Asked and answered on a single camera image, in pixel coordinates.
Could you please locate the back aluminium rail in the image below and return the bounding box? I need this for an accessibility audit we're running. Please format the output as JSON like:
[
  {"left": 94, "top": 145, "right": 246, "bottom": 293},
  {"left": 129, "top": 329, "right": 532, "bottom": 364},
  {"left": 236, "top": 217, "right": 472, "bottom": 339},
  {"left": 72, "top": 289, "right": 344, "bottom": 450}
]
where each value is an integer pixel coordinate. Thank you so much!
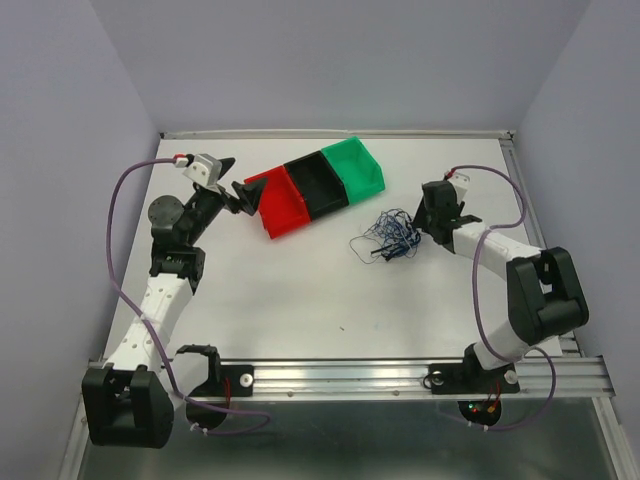
[{"left": 160, "top": 129, "right": 515, "bottom": 140}]

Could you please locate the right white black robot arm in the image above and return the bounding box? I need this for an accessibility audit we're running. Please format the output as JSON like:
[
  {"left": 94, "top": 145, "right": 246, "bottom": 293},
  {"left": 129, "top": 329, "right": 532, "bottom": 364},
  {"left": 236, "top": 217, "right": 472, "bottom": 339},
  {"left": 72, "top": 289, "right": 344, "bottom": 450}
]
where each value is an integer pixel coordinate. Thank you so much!
[{"left": 413, "top": 180, "right": 589, "bottom": 390}]

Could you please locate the black plastic bin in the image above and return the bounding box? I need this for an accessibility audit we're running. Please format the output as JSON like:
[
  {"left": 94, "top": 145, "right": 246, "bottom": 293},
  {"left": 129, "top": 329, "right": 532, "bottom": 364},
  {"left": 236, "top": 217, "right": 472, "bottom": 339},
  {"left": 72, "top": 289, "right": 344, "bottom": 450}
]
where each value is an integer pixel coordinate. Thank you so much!
[{"left": 284, "top": 151, "right": 348, "bottom": 221}]

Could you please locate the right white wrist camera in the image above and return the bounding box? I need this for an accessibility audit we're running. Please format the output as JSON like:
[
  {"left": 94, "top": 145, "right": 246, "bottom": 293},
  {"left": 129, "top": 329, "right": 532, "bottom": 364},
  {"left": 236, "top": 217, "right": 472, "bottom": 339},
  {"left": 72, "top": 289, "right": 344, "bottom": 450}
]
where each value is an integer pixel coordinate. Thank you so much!
[{"left": 444, "top": 170, "right": 471, "bottom": 203}]

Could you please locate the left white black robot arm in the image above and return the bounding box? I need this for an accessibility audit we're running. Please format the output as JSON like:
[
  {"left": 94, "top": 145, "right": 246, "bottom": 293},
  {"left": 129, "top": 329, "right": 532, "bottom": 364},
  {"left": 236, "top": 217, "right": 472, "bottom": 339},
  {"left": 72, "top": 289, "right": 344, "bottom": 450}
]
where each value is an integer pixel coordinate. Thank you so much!
[{"left": 81, "top": 153, "right": 267, "bottom": 449}]

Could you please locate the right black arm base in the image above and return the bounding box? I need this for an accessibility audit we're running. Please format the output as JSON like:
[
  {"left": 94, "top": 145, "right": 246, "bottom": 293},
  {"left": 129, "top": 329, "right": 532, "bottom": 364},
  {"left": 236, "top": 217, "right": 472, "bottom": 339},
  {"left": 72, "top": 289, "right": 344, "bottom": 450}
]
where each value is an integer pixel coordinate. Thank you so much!
[{"left": 422, "top": 363, "right": 520, "bottom": 428}]

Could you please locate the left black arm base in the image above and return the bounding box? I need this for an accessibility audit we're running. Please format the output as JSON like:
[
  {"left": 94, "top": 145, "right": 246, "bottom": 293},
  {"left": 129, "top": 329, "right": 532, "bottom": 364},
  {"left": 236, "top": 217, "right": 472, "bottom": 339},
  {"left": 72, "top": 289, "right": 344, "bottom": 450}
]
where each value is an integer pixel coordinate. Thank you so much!
[{"left": 176, "top": 344, "right": 255, "bottom": 433}]

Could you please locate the red plastic bin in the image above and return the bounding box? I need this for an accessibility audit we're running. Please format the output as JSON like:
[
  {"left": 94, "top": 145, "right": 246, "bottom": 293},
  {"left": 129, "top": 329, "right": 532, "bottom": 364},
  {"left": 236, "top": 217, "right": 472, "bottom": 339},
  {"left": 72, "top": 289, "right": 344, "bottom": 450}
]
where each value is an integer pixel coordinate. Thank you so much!
[{"left": 244, "top": 165, "right": 311, "bottom": 239}]

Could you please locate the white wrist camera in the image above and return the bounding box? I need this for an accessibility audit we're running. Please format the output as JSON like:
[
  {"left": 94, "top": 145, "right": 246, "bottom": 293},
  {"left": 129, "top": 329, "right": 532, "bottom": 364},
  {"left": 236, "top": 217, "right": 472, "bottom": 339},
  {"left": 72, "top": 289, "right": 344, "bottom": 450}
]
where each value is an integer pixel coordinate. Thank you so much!
[
  {"left": 444, "top": 170, "right": 471, "bottom": 203},
  {"left": 183, "top": 153, "right": 222, "bottom": 189}
]

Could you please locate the green plastic bin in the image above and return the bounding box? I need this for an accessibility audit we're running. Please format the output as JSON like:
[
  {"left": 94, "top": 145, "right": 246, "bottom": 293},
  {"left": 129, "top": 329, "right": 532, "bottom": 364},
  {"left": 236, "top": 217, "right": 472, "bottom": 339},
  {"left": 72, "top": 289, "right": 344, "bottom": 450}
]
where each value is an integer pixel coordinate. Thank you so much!
[{"left": 321, "top": 137, "right": 385, "bottom": 204}]

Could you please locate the front aluminium rail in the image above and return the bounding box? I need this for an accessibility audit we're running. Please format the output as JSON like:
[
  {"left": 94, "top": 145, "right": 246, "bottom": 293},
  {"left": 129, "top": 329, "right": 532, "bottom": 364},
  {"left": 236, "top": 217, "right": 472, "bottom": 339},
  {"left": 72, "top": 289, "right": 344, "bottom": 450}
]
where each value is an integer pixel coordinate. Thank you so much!
[{"left": 79, "top": 354, "right": 614, "bottom": 401}]

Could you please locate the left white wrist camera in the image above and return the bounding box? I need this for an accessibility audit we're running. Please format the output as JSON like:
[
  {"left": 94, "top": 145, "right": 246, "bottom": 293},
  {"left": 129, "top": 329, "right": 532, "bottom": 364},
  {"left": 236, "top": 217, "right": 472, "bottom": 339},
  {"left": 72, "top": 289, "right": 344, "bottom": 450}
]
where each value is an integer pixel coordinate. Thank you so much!
[{"left": 183, "top": 153, "right": 222, "bottom": 189}]

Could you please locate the right side aluminium rail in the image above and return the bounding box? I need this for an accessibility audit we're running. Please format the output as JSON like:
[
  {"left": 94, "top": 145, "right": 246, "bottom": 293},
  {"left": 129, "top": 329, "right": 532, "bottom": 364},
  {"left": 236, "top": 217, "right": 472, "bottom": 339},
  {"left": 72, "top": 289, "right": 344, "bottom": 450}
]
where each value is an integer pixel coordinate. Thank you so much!
[{"left": 499, "top": 139, "right": 584, "bottom": 357}]

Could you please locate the aluminium rail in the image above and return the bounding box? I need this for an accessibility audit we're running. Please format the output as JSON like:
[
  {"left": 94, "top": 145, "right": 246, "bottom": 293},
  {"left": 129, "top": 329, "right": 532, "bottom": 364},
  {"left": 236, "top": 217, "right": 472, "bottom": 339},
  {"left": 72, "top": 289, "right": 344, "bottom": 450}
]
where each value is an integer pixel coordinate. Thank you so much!
[
  {"left": 79, "top": 354, "right": 614, "bottom": 401},
  {"left": 160, "top": 129, "right": 515, "bottom": 140},
  {"left": 499, "top": 139, "right": 584, "bottom": 357}
]

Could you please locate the blue black wire bundle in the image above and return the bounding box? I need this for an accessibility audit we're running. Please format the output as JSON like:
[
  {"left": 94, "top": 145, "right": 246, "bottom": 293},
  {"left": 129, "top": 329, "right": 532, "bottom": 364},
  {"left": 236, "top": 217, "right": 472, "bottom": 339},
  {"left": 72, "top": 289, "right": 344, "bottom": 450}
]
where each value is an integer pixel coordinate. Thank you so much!
[{"left": 348, "top": 206, "right": 424, "bottom": 266}]

